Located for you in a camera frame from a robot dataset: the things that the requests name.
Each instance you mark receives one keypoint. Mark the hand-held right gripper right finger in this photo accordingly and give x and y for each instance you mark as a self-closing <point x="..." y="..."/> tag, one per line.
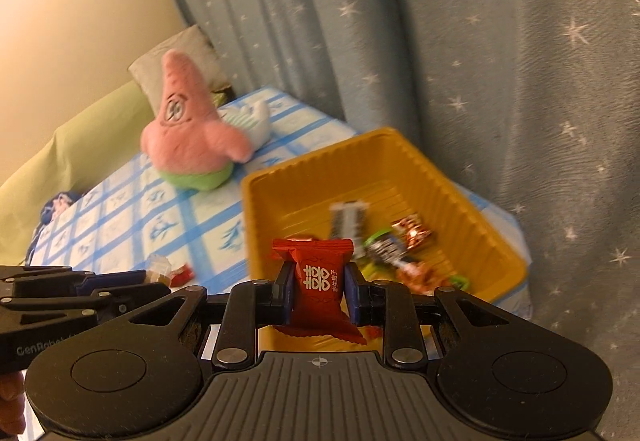
<point x="352" y="293"/>

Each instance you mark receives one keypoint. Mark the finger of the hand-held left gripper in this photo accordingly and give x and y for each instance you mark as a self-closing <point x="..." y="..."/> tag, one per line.
<point x="115" y="280"/>
<point x="125" y="298"/>

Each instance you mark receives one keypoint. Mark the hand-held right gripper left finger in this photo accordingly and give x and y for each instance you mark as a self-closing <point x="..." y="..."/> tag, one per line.
<point x="286" y="293"/>

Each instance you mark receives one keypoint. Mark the black green snack packet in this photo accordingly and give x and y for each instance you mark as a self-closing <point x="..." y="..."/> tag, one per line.
<point x="387" y="248"/>

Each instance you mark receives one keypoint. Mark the yellow plastic tray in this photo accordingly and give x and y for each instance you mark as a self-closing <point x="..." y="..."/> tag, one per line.
<point x="310" y="181"/>

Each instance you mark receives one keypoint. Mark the person's left hand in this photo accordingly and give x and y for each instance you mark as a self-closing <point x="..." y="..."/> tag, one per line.
<point x="10" y="391"/>

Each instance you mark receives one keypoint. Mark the white candy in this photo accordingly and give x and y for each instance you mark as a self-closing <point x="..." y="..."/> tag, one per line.
<point x="160" y="266"/>

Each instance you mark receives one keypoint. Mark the small red candy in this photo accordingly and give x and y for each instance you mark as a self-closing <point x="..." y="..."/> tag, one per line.
<point x="182" y="273"/>

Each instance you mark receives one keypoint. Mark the orange snack packet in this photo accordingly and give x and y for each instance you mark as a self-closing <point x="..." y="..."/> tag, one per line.
<point x="420" y="276"/>

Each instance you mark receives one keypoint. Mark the silver snack packet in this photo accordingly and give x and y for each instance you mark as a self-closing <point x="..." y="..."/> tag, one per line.
<point x="350" y="220"/>

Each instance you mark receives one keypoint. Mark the brown snack packet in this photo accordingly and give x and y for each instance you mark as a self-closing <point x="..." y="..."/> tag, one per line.
<point x="195" y="336"/>

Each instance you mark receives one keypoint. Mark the brown foil candy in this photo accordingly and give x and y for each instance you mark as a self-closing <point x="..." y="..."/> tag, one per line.
<point x="412" y="231"/>

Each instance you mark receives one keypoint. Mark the dark blue patterned cloth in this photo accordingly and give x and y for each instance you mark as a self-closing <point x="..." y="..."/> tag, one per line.
<point x="60" y="203"/>

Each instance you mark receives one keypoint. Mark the blue checked tablecloth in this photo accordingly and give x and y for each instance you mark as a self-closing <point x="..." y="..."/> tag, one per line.
<point x="210" y="221"/>

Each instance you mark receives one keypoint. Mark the light green bed sheet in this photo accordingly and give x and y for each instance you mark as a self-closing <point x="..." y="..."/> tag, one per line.
<point x="50" y="161"/>

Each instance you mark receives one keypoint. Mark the pink starfish plush toy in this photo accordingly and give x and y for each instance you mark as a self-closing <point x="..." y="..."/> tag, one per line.
<point x="185" y="141"/>

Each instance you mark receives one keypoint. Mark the white striped plush toy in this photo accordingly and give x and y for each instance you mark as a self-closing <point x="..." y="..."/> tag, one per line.
<point x="257" y="121"/>

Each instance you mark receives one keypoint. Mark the grey pillow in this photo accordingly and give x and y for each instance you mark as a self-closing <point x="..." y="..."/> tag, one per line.
<point x="195" y="46"/>

